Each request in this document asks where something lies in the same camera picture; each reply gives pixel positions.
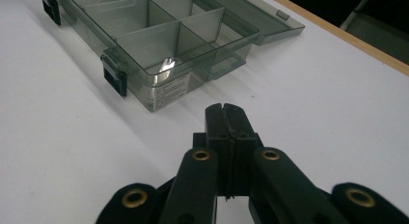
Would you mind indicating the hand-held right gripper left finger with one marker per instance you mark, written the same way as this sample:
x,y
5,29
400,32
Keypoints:
x,y
217,134

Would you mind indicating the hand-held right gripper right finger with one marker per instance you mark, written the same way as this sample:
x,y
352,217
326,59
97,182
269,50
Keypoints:
x,y
242,130

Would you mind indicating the translucent grey compartment storage box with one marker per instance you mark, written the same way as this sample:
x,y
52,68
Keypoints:
x,y
160,40

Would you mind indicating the grey metal stand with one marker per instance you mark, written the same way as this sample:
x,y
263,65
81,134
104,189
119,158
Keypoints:
x,y
379,34

